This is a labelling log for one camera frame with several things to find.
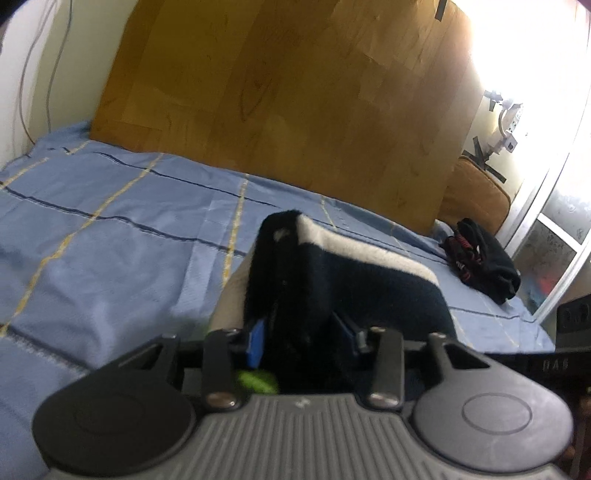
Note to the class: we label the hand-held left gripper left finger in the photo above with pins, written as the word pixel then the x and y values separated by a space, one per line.
pixel 256 344

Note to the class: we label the brown cushion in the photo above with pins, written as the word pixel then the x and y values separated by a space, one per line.
pixel 475 194

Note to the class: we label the white window frame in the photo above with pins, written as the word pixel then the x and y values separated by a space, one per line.
pixel 549 221

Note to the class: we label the black tape cross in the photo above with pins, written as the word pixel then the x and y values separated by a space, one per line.
pixel 485 159

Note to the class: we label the wooden headboard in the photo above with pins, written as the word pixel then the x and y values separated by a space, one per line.
pixel 286 92

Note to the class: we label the blue checked bedsheet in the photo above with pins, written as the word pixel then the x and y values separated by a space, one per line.
pixel 115 240

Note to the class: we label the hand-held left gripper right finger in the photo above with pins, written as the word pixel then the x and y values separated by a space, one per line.
pixel 344 331

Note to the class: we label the white wall device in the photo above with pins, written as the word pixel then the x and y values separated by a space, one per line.
pixel 507 122

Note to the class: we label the navy sock with white stripe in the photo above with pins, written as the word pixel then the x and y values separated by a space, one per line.
pixel 346 286

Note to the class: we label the black tape strip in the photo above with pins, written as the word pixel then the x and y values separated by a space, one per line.
pixel 442 9

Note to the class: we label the black cloth with red trim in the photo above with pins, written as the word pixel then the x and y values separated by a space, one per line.
pixel 489 263

